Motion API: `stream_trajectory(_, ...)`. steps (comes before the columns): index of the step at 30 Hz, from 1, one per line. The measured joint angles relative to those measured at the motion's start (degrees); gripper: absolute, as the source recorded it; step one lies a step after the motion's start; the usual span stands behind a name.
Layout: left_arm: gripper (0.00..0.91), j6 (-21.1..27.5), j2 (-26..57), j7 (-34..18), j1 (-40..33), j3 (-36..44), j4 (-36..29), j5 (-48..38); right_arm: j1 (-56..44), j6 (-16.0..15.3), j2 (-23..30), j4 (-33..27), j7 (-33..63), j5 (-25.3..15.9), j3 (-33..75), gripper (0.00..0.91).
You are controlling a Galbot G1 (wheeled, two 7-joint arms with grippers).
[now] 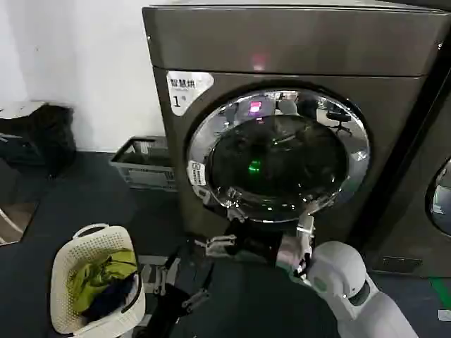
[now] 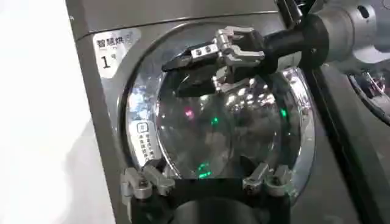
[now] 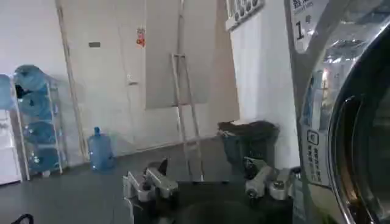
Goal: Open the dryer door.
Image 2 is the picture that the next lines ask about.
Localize silver number label sticker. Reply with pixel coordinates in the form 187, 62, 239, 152
92, 28, 143, 79

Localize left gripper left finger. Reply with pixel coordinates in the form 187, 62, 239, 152
120, 158, 176, 205

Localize grey dryer numbered one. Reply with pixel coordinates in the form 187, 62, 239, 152
65, 0, 362, 224

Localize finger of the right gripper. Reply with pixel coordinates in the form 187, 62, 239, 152
175, 65, 254, 99
161, 26, 266, 73

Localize grey dryer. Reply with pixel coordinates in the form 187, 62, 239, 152
304, 60, 390, 224

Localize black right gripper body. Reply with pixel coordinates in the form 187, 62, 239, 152
233, 13, 330, 82

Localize white door instruction sticker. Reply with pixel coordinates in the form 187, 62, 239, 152
127, 120, 160, 167

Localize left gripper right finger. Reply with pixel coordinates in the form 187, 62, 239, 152
242, 161, 298, 198

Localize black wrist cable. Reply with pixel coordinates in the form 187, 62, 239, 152
275, 0, 306, 30

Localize round glass dryer door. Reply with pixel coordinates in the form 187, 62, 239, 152
120, 21, 317, 211

